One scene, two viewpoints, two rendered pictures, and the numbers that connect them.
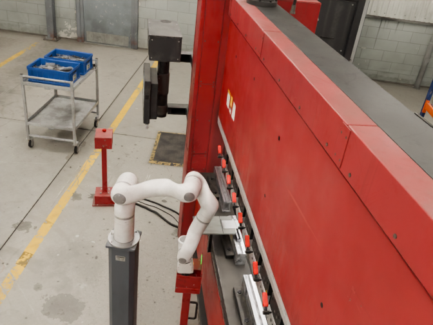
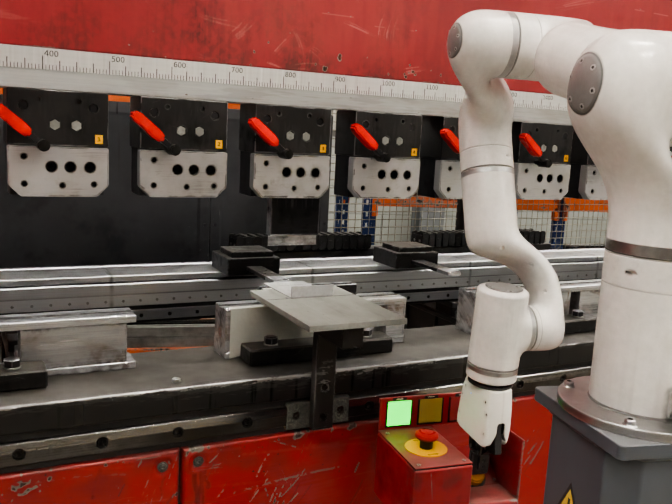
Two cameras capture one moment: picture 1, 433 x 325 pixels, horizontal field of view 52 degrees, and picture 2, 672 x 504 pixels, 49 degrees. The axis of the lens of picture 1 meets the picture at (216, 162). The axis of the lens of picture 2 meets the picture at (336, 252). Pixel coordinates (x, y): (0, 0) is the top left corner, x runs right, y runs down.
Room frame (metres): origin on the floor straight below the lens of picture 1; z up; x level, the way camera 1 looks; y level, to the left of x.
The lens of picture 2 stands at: (2.64, 1.20, 1.30)
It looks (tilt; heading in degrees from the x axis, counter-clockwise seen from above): 9 degrees down; 254
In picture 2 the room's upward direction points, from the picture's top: 3 degrees clockwise
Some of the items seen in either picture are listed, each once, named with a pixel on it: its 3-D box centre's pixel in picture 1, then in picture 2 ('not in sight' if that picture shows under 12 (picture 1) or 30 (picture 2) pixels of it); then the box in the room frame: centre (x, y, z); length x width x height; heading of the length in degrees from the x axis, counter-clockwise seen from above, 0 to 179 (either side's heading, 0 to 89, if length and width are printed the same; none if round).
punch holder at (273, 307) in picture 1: (281, 316); not in sight; (1.39, -0.38, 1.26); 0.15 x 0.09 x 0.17; 12
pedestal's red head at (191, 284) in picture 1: (189, 271); (446, 459); (2.11, 0.08, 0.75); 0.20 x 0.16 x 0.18; 4
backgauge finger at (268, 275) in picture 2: not in sight; (257, 265); (2.38, -0.34, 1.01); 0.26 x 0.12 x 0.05; 102
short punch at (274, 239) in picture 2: not in sight; (293, 220); (2.34, -0.18, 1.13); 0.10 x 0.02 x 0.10; 12
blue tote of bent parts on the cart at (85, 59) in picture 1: (69, 61); not in sight; (5.29, 1.99, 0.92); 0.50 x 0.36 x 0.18; 89
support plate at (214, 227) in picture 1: (213, 225); (323, 306); (2.31, -0.04, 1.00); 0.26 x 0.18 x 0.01; 102
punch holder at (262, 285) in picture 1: (270, 283); (597, 163); (1.58, -0.34, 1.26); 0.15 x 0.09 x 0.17; 12
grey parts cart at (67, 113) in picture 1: (63, 102); not in sight; (5.04, 2.00, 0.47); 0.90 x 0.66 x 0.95; 179
